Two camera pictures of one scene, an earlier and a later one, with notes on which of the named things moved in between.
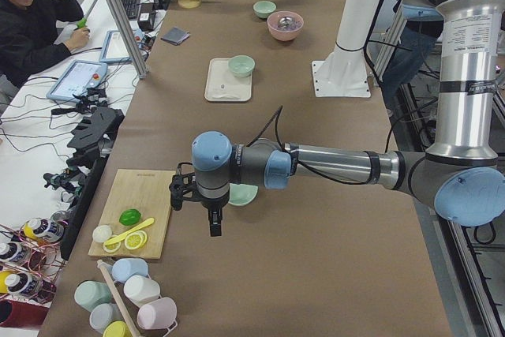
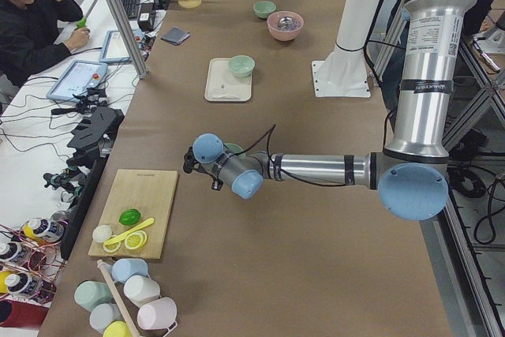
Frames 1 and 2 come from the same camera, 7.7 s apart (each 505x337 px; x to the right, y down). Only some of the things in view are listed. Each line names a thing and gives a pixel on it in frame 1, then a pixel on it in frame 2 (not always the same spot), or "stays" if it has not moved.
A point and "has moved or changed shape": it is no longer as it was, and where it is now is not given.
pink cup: x=158 y=314 stays
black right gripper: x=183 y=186 to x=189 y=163
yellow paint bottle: x=45 y=229 stays
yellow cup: x=117 y=329 stays
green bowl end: x=263 y=9 stays
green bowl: x=241 y=194 has moved or changed shape
